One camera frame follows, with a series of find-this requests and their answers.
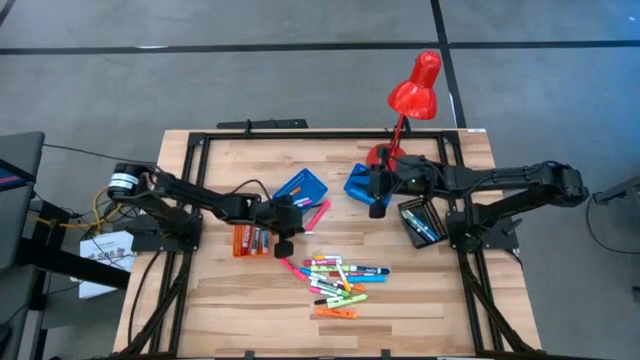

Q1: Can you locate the black power strip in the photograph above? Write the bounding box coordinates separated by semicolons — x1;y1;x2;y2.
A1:
216;118;309;130

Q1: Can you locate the blue plastic basket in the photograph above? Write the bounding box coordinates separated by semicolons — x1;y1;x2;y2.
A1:
272;168;330;217
343;162;386;207

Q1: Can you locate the black aluminium table frame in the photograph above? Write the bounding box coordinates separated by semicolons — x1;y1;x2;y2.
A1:
114;130;544;360

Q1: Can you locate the pink highlighter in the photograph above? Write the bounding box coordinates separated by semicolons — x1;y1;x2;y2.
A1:
278;257;310;283
305;199;333;233

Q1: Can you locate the orange highlighter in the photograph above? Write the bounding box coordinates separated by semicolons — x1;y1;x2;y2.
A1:
314;306;359;321

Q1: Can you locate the white printed paper sheet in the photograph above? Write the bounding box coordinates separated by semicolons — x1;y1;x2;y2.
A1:
78;230;136;300

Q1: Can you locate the red desk lamp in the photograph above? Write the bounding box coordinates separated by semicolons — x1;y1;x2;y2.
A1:
365;49;443;171

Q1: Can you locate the maroon thin marker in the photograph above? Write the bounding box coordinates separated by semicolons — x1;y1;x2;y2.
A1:
319;277;355;292

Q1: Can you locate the black floor cable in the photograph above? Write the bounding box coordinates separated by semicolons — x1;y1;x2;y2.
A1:
43;143;159;165
585;195;640;256

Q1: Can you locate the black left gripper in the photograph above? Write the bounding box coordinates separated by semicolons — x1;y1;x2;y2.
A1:
257;194;306;260

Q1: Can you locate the yellow cable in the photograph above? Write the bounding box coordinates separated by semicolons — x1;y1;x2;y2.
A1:
27;187;126;234

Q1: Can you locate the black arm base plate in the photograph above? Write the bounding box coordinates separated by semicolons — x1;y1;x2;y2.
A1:
130;227;201;253
447;209;521;251

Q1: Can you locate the dark blue whiteboard marker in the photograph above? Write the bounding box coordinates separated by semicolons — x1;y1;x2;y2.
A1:
349;265;391;276

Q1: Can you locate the grey stand leg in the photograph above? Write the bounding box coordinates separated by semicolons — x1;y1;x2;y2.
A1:
592;174;640;206

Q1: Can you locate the orange plastic basket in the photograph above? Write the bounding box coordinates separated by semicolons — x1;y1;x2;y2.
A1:
232;224;275;259

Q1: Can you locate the grey desk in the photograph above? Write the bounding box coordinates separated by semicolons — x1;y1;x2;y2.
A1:
0;130;46;360

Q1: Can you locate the blue thin marker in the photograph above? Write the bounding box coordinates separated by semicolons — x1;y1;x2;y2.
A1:
409;215;437;243

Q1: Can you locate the black plastic basket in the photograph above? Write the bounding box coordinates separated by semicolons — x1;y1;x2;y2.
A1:
398;196;449;250

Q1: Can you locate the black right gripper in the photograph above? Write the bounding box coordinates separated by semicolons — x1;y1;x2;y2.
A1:
369;148;435;220

